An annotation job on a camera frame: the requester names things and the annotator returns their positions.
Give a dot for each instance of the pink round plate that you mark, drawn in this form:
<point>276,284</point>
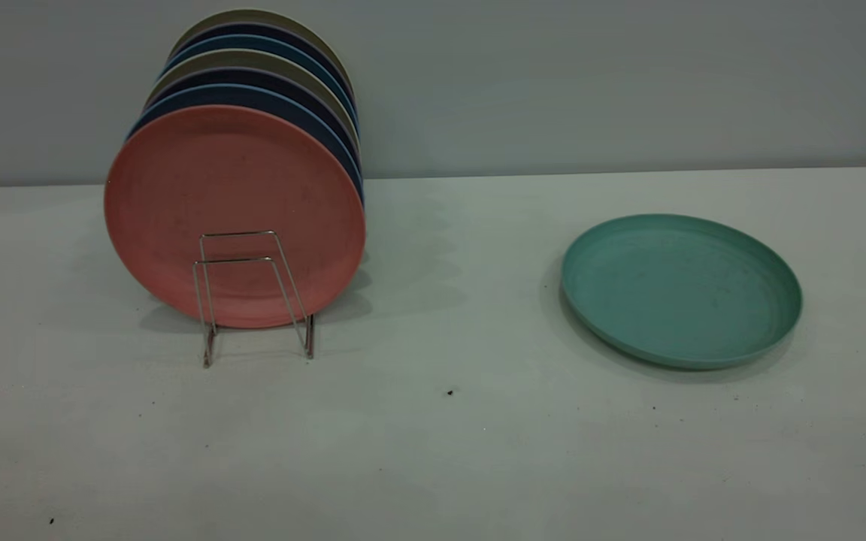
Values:
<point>177,195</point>

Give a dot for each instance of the beige round plate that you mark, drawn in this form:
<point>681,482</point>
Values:
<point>260,15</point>
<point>252,58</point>

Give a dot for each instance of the dark purple round plate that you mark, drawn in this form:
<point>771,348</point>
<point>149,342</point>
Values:
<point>252,77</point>
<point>264,30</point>

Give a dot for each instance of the teal blue round plate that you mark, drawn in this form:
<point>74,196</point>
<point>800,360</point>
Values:
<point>260,43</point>

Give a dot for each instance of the green round plate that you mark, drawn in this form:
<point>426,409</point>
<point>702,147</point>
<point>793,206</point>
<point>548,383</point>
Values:
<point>681,293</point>

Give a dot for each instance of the navy blue round plate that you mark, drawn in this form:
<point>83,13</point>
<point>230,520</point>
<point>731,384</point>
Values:
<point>252,96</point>

